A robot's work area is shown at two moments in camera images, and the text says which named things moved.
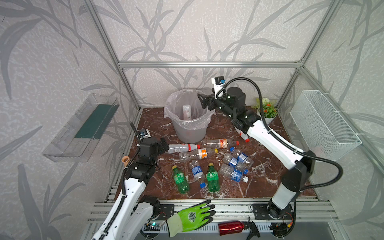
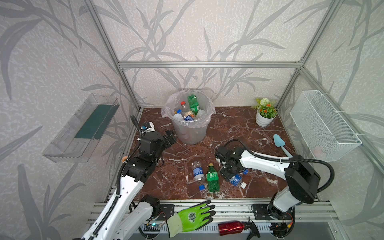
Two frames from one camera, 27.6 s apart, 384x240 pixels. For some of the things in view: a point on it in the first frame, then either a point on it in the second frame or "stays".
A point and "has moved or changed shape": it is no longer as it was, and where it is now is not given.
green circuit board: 152,227 stays
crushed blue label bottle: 242,157 has moved or changed shape
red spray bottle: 231,227 stays
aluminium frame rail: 207,64 stays
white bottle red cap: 182,148 to 200,114
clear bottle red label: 209,144 to 186,113
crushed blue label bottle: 235,174 has moved or changed shape
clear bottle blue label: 197,171 stays
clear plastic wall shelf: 76,141 stays
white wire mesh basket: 323,132 stays
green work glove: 190,219 stays
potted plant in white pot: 269,110 stays
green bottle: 179,177 to 194,105
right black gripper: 208,101 to 226,173
